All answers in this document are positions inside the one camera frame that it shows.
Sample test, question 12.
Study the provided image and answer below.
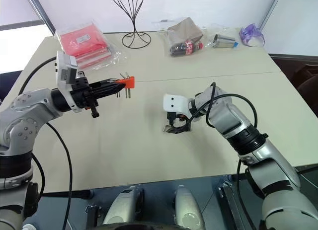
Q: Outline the grey metal frame post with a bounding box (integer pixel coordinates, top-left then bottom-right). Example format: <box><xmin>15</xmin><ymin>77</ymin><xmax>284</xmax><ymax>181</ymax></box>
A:
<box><xmin>258</xmin><ymin>0</ymin><xmax>284</xmax><ymax>29</ymax></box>
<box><xmin>24</xmin><ymin>0</ymin><xmax>58</xmax><ymax>37</ymax></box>

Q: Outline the brown paper bag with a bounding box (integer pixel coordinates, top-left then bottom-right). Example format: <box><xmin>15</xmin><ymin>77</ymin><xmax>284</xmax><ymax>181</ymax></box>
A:
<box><xmin>166</xmin><ymin>16</ymin><xmax>205</xmax><ymax>46</ymax></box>

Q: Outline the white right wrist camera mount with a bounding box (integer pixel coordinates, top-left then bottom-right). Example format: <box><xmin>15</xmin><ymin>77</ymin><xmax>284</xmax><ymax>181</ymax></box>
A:
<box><xmin>162</xmin><ymin>93</ymin><xmax>192</xmax><ymax>117</ymax></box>

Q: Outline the red packet stack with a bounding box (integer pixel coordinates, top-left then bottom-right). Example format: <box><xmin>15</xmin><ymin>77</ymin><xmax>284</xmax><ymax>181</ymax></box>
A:
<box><xmin>60</xmin><ymin>26</ymin><xmax>114</xmax><ymax>70</ymax></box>

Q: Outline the orange hex key holder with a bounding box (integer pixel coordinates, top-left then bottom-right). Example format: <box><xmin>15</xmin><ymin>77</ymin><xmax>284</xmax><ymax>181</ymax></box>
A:
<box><xmin>118</xmin><ymin>76</ymin><xmax>136</xmax><ymax>89</ymax></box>

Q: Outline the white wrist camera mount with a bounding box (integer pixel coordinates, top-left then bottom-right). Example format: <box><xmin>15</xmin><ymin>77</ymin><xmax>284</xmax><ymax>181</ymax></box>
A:
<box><xmin>162</xmin><ymin>93</ymin><xmax>192</xmax><ymax>117</ymax></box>
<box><xmin>55</xmin><ymin>50</ymin><xmax>84</xmax><ymax>113</ymax></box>

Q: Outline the silver metal cup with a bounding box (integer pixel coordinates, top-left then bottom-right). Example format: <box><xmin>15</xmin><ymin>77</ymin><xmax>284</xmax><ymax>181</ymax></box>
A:
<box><xmin>213</xmin><ymin>33</ymin><xmax>237</xmax><ymax>50</ymax></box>

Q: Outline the metal can in plastic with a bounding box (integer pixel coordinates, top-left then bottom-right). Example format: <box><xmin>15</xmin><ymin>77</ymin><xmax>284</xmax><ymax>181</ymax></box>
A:
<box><xmin>203</xmin><ymin>23</ymin><xmax>241</xmax><ymax>51</ymax></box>

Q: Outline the large silver hex key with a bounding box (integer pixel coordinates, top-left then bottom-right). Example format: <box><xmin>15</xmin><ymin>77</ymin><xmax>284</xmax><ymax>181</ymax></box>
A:
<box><xmin>119</xmin><ymin>72</ymin><xmax>128</xmax><ymax>99</ymax></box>
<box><xmin>125</xmin><ymin>71</ymin><xmax>132</xmax><ymax>99</ymax></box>

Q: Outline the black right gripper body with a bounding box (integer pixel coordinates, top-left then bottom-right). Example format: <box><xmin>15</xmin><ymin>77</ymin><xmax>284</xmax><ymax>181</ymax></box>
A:
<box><xmin>166</xmin><ymin>111</ymin><xmax>190</xmax><ymax>124</ymax></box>

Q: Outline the purple plastic bag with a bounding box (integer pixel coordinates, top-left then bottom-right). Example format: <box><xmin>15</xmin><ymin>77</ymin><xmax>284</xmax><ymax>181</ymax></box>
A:
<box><xmin>238</xmin><ymin>23</ymin><xmax>266</xmax><ymax>48</ymax></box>

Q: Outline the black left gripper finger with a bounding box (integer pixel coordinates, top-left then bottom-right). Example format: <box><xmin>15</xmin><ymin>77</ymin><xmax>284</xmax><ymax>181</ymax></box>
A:
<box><xmin>100</xmin><ymin>78</ymin><xmax>123</xmax><ymax>88</ymax></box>
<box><xmin>100</xmin><ymin>83</ymin><xmax>126</xmax><ymax>95</ymax></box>

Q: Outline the grey metal bracket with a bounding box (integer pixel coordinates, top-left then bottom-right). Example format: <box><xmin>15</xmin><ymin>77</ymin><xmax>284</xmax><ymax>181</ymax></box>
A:
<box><xmin>218</xmin><ymin>181</ymin><xmax>250</xmax><ymax>230</ymax></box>

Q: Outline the cola bottle red label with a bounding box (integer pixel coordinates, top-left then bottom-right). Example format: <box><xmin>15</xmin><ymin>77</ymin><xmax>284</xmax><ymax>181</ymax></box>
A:
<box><xmin>169</xmin><ymin>40</ymin><xmax>205</xmax><ymax>58</ymax></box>

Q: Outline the black wire stand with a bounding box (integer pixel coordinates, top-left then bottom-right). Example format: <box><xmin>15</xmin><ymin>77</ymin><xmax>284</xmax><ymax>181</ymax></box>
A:
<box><xmin>108</xmin><ymin>0</ymin><xmax>152</xmax><ymax>49</ymax></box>

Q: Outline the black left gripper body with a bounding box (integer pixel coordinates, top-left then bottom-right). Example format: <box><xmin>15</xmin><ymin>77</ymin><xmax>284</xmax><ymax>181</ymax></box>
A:
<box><xmin>71</xmin><ymin>71</ymin><xmax>103</xmax><ymax>119</ymax></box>

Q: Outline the dark blue seat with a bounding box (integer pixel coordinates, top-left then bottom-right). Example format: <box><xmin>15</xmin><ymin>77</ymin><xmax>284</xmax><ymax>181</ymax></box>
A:
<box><xmin>0</xmin><ymin>70</ymin><xmax>24</xmax><ymax>103</ymax></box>

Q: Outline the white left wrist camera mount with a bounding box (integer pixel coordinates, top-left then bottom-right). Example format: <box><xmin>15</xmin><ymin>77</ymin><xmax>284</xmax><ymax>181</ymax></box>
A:
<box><xmin>55</xmin><ymin>50</ymin><xmax>84</xmax><ymax>113</ymax></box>

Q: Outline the silver rounded robot leg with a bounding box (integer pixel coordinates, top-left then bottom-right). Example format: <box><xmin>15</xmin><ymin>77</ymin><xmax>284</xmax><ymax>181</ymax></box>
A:
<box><xmin>102</xmin><ymin>185</ymin><xmax>145</xmax><ymax>226</ymax></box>
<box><xmin>173</xmin><ymin>185</ymin><xmax>206</xmax><ymax>230</ymax></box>

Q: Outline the dark maroon chair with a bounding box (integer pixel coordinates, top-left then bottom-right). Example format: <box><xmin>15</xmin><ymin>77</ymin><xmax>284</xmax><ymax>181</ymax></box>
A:
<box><xmin>268</xmin><ymin>53</ymin><xmax>318</xmax><ymax>109</ymax></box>

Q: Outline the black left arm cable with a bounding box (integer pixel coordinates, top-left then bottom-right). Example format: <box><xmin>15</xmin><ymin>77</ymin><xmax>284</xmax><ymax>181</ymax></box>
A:
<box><xmin>21</xmin><ymin>56</ymin><xmax>73</xmax><ymax>230</ymax></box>

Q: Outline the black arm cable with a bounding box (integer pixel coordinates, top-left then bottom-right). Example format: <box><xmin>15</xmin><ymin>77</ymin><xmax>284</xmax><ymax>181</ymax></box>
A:
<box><xmin>189</xmin><ymin>81</ymin><xmax>259</xmax><ymax>230</ymax></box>
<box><xmin>21</xmin><ymin>56</ymin><xmax>73</xmax><ymax>230</ymax></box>

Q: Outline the clear bag with bottle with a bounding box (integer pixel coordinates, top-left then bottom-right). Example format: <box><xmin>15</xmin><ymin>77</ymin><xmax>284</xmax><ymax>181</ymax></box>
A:
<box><xmin>152</xmin><ymin>16</ymin><xmax>208</xmax><ymax>58</ymax></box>

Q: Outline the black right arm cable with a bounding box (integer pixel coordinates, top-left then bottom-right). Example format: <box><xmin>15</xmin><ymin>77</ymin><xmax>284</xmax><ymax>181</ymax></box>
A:
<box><xmin>189</xmin><ymin>81</ymin><xmax>259</xmax><ymax>230</ymax></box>

